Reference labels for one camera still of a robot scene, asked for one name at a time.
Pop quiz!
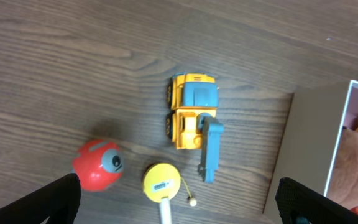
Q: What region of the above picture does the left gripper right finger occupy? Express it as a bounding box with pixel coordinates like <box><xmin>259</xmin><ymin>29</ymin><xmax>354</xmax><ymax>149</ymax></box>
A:
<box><xmin>275</xmin><ymin>177</ymin><xmax>358</xmax><ymax>224</ymax></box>

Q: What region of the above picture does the brown plush toy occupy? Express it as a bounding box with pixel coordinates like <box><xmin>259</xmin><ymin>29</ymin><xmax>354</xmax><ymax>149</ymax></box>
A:
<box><xmin>326</xmin><ymin>128</ymin><xmax>358</xmax><ymax>209</ymax></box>

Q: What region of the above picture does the white cardboard box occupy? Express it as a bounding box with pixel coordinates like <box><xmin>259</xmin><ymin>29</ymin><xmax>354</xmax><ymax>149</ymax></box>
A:
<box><xmin>264</xmin><ymin>80</ymin><xmax>358</xmax><ymax>223</ymax></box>

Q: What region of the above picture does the yellow toy truck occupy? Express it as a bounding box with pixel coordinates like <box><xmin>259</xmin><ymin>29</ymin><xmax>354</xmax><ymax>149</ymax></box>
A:
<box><xmin>166</xmin><ymin>73</ymin><xmax>224</xmax><ymax>184</ymax></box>

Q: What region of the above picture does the red toy ball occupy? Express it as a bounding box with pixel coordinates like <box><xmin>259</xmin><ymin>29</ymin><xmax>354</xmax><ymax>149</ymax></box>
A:
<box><xmin>73</xmin><ymin>139</ymin><xmax>124</xmax><ymax>192</ymax></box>

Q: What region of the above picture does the yellow toy pellet drum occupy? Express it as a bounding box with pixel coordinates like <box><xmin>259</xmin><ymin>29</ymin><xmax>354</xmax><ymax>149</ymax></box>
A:
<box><xmin>142</xmin><ymin>162</ymin><xmax>198</xmax><ymax>224</ymax></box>

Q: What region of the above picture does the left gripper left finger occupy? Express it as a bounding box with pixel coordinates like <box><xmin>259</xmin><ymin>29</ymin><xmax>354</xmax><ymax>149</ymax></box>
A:
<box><xmin>0</xmin><ymin>173</ymin><xmax>81</xmax><ymax>224</ymax></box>

